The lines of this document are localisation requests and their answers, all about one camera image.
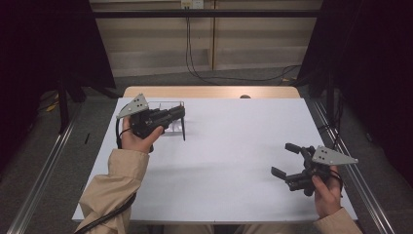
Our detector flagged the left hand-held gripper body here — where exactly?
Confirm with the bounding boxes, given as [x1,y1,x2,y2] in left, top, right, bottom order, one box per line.
[116,93,171,140]

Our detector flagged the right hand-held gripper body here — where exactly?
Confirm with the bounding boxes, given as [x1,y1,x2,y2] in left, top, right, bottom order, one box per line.
[285,144,359,197]

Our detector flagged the clear plastic organizer box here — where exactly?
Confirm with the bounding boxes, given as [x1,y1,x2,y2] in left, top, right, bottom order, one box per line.
[144,100,187,135]

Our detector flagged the person's left hand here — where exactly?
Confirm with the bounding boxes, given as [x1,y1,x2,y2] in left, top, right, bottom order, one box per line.
[120,116,166,155]

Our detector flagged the person's right hand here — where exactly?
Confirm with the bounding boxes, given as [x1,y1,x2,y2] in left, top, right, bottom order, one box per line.
[311,165,344,219]

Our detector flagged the wooden table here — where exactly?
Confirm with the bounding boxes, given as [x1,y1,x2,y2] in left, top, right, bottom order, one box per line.
[122,85,301,99]

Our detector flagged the white table cover sheet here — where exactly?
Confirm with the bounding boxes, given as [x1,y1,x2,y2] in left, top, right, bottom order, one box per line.
[71,97,358,224]

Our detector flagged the black stand leg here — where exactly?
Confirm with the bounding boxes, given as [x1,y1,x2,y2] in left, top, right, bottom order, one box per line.
[56,74,71,135]

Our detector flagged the black curtain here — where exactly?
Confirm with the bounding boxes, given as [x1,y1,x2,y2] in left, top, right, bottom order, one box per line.
[0,0,117,164]
[297,0,413,187]

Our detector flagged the black wrist strap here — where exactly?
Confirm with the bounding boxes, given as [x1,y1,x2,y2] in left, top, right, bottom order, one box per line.
[328,165,345,199]
[115,118,134,150]

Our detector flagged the bundle of black cables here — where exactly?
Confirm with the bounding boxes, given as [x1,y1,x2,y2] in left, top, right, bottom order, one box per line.
[319,97,346,151]

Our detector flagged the black floor cable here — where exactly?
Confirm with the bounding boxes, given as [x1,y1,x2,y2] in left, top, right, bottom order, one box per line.
[184,16,219,87]
[187,16,303,83]

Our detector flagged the black stand post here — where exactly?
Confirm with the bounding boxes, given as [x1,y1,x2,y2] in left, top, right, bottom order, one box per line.
[325,71,336,122]

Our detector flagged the aluminium frame rail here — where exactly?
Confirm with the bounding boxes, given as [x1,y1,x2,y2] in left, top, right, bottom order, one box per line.
[311,98,395,234]
[6,97,86,234]

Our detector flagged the thick black gripper cable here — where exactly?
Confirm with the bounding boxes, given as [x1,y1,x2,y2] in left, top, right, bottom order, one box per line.
[74,192,137,234]

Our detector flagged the white wall socket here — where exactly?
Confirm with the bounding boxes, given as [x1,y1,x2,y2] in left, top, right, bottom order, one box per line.
[180,0,205,10]

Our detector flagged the black horizontal frame bar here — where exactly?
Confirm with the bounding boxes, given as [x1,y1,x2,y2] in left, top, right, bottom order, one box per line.
[92,9,322,20]

